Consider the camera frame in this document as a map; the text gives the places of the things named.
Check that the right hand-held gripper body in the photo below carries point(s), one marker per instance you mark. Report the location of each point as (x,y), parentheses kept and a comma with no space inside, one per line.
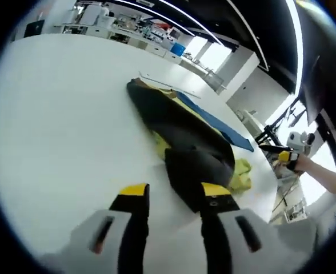
(298,140)

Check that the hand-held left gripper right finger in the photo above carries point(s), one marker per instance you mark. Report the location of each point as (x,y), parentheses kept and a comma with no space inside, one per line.
(219,237)

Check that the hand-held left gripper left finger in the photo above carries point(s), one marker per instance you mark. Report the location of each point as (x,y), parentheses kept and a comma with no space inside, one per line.
(133,228)

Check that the yellow blue black garment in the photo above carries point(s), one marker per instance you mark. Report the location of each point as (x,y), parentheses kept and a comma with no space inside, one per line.
(179,120)

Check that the person's right hand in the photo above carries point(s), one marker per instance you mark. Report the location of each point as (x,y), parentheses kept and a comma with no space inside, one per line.
(296,162)

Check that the black metal stand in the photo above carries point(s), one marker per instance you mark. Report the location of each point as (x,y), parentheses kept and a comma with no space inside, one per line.
(271,131)

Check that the large black screen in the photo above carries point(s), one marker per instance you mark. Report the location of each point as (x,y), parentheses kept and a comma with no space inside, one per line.
(322,91)

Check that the white ceiling light strip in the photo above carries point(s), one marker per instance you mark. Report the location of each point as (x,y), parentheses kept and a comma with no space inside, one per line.
(251,31)
(298,42)

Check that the blue container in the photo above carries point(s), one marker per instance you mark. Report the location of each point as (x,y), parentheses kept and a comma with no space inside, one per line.
(177,49)

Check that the long white lab workbench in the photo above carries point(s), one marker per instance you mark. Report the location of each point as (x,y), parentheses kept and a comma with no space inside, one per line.
(113,37)

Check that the black box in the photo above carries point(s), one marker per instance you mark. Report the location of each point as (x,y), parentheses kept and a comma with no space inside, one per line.
(33,28)

